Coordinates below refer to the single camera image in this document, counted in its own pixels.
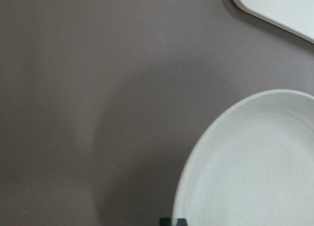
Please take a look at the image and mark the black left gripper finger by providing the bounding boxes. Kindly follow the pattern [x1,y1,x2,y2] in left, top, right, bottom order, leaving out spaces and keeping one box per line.
[159,217,188,226]

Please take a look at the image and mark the round beige plate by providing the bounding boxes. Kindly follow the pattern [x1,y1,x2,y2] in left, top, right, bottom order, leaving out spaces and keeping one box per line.
[172,89,314,226]

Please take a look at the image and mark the beige rectangular tray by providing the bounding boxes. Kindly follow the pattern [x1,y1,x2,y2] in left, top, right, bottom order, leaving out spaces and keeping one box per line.
[233,0,314,43]

